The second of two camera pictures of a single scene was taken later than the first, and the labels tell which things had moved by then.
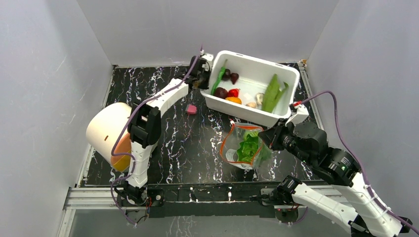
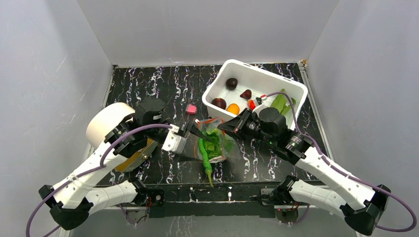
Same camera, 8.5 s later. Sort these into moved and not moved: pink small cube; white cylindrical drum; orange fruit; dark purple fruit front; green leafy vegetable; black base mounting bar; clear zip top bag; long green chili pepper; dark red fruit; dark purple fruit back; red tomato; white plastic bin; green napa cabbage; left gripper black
Moved: dark red fruit; orange fruit; white plastic bin; dark purple fruit front; left gripper black; green napa cabbage; long green chili pepper; clear zip top bag; dark purple fruit back; red tomato; green leafy vegetable
Not moved: black base mounting bar; pink small cube; white cylindrical drum
